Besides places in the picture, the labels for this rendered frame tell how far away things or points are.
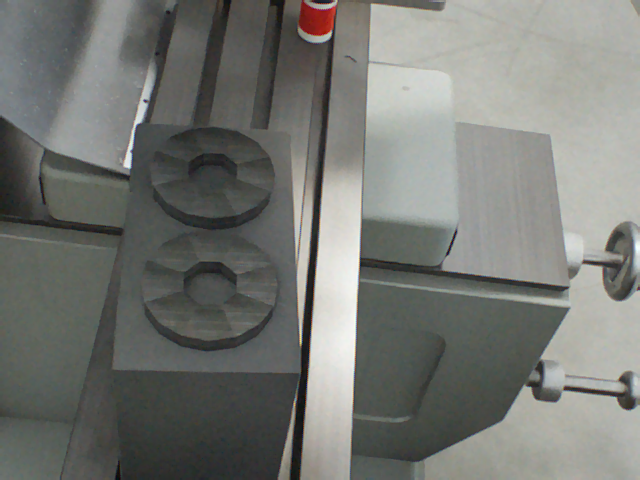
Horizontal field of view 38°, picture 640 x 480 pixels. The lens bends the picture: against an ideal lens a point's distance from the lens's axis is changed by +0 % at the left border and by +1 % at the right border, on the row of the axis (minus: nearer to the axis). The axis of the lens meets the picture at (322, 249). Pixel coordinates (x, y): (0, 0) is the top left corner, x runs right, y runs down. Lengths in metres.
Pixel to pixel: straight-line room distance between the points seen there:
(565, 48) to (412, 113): 1.57
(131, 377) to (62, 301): 0.69
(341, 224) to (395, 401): 0.56
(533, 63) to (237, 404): 2.12
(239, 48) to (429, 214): 0.29
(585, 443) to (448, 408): 0.57
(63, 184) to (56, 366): 0.40
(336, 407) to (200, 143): 0.26
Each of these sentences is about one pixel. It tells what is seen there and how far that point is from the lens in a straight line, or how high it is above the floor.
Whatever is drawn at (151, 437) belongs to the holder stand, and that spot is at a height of 1.00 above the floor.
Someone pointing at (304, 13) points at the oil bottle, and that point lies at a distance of 1.09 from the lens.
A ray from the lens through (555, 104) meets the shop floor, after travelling 2.56.
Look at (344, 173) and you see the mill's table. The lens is 0.96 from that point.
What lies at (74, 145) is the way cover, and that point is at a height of 0.85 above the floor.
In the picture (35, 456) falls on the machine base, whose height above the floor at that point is 0.20.
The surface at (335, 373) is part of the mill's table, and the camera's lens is 0.82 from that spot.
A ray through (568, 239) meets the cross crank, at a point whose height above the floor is 0.64.
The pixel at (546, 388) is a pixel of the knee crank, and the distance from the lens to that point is 1.36.
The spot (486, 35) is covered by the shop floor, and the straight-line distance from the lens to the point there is 2.70.
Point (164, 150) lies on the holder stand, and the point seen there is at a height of 1.10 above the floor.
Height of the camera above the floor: 1.60
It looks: 51 degrees down
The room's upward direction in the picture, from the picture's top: 12 degrees clockwise
